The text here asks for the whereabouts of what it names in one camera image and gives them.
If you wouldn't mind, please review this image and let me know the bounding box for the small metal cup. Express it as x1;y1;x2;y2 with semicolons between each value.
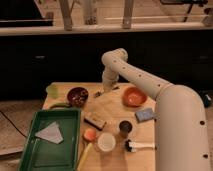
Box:
119;120;132;138

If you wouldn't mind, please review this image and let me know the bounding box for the green plastic tray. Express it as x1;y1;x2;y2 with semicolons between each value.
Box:
18;108;81;171

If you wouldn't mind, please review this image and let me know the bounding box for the grey folded cloth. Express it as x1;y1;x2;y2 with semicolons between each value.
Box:
35;122;63;144

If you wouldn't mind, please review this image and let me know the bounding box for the light green cup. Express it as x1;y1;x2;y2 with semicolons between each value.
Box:
46;84;59;99

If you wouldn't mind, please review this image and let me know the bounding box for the orange bowl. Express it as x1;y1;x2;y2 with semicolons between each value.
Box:
122;87;147;107

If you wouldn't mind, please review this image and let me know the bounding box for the white cup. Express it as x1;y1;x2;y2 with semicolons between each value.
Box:
97;133;116;153

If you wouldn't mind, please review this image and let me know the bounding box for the white dish brush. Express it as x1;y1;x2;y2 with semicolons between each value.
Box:
125;139;155;152

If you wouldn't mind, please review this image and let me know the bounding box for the dark brown bowl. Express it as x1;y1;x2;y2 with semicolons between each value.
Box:
67;87;89;107

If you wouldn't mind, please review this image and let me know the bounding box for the dark rectangular block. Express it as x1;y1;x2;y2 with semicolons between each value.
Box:
84;116;106;130

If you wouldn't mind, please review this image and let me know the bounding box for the blue sponge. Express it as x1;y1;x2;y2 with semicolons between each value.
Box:
135;108;155;122

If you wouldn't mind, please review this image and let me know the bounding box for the green curved vegetable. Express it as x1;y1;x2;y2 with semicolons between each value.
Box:
49;103;72;109

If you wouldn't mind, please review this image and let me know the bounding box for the metal fork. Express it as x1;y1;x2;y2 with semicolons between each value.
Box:
93;86;119;98

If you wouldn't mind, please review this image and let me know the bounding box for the orange-headed yellow spatula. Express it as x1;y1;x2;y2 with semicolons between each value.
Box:
77;128;96;171

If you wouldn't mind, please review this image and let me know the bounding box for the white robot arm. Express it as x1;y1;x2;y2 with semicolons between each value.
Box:
102;48;212;171

